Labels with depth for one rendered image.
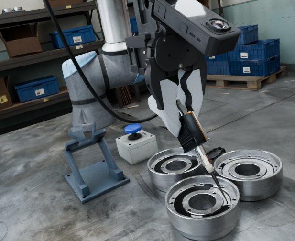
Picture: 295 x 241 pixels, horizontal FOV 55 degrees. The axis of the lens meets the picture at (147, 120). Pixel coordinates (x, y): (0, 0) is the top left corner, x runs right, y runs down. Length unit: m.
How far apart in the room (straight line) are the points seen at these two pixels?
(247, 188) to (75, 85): 0.62
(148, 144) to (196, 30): 0.36
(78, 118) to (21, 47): 2.96
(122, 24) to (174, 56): 0.51
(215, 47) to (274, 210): 0.26
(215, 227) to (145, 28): 0.28
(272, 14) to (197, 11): 4.64
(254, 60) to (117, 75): 3.35
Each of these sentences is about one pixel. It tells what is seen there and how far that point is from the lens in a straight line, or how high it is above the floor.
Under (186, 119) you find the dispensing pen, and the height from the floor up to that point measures 0.95.
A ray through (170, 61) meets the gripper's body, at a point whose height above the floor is 1.03.
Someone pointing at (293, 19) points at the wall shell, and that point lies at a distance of 4.80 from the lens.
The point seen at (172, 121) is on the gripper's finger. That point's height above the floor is 0.95.
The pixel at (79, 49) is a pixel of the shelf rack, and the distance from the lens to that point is 3.91.
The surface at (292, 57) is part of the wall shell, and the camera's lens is 4.87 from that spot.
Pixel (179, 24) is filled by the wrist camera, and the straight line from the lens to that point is 0.35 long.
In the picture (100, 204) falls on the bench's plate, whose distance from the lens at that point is 0.53.
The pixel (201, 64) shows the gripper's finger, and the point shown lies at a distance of 0.41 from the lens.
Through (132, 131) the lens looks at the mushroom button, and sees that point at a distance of 0.62.
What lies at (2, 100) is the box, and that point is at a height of 0.55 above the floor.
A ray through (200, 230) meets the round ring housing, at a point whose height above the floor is 0.82.
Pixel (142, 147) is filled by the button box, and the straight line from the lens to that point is 0.62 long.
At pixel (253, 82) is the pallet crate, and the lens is 3.98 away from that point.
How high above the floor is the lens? 1.08
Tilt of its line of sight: 18 degrees down
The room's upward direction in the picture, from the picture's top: 11 degrees counter-clockwise
